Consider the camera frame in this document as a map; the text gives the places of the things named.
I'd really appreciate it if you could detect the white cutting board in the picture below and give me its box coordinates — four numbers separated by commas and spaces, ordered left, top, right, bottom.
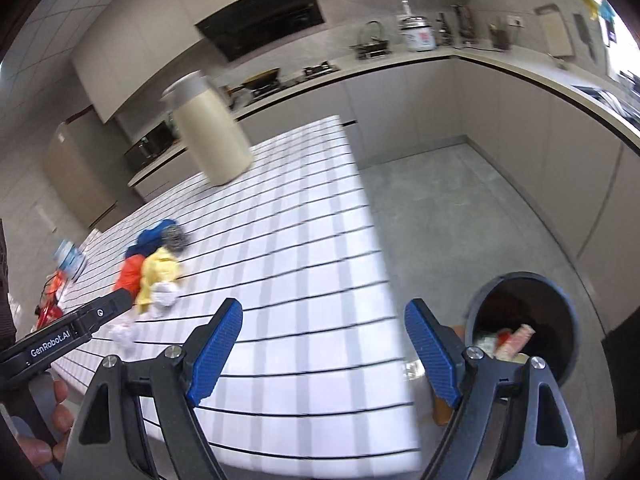
534, 4, 573, 58

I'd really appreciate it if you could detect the beige refrigerator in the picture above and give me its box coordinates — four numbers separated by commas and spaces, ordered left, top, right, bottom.
42, 106, 132, 231

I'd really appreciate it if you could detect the green milk carton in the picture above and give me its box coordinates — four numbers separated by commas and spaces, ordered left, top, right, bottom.
474, 332, 500, 357

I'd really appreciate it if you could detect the black cleaver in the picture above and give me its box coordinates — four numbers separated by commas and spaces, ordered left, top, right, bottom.
574, 12, 596, 61

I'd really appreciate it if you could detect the metal kettle on stand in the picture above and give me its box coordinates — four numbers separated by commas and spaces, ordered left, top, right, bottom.
350, 20, 392, 60

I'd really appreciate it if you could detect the steel wool scrubber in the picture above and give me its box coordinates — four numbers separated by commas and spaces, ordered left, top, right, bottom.
159, 225, 190, 252

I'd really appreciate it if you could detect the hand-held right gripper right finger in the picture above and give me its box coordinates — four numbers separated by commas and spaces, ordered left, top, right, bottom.
404, 298, 586, 480

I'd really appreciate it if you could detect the black range hood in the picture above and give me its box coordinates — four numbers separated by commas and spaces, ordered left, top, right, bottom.
194, 0, 326, 62

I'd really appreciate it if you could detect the red printed bag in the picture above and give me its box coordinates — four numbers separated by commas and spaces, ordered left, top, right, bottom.
34, 302, 65, 333

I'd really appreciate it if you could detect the metal knife rack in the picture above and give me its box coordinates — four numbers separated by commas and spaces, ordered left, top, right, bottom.
451, 4, 476, 46

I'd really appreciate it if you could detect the dark utensil holder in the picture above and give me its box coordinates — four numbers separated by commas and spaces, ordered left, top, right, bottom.
487, 17, 513, 51

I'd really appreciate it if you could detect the table with checked tablecloth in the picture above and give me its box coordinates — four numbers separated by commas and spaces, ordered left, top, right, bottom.
50, 115, 423, 468

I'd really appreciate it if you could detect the white rice cooker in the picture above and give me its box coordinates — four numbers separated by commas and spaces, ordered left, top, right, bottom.
399, 15, 436, 52

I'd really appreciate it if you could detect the blue cloth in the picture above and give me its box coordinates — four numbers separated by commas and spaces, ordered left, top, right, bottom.
125, 218, 177, 257

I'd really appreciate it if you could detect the grey kitchen counter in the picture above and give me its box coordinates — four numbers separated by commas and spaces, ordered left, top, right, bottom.
127, 45, 640, 281

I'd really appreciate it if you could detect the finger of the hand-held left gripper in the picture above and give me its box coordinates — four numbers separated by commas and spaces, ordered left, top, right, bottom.
82, 287, 137, 333

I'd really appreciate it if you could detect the yellow cloth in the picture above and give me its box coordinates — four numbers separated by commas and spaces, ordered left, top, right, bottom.
134, 247, 182, 311

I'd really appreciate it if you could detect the person's left hand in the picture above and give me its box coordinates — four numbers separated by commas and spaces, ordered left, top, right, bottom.
17, 381, 76, 467

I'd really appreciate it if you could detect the black wok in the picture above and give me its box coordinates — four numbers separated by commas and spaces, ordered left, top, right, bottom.
225, 67, 282, 98

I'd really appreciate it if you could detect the gas stove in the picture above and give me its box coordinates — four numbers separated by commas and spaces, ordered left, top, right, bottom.
250, 62, 342, 98

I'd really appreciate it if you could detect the orange cloth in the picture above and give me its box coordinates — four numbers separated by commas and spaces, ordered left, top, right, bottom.
114, 254, 147, 293

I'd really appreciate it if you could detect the black bucket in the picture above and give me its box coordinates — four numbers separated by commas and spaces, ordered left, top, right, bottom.
465, 271, 581, 391

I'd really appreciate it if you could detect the white tissue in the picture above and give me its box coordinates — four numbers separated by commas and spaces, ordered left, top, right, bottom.
150, 280, 180, 311

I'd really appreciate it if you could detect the cream thermos jug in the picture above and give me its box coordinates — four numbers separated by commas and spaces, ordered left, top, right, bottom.
161, 71, 255, 187

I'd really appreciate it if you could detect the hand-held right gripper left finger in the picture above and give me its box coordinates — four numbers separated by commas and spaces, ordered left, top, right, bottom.
60, 297, 244, 480

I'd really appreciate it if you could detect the red white small carton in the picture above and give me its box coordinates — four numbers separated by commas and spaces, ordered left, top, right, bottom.
500, 324, 536, 360

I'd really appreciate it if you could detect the orange plastic bag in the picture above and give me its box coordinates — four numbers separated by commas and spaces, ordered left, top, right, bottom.
42, 270, 68, 306

